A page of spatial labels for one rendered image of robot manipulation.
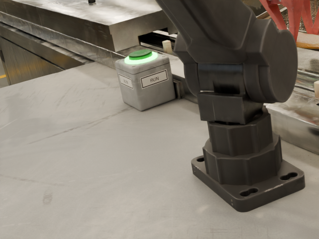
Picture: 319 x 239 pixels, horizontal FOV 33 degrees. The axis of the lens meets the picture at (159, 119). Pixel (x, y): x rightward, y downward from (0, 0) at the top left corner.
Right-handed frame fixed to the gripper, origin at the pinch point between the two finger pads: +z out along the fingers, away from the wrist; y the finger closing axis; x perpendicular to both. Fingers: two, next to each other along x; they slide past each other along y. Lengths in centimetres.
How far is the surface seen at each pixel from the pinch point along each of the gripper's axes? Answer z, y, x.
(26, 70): 26, 8, -129
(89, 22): 1, 9, -56
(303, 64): 10.9, -13.9, -15.3
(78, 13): 1, 7, -66
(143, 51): 2.3, 12.3, -24.1
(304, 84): 7.9, -1.6, -2.0
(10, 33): 14, 8, -138
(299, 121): 7.1, 9.0, 8.3
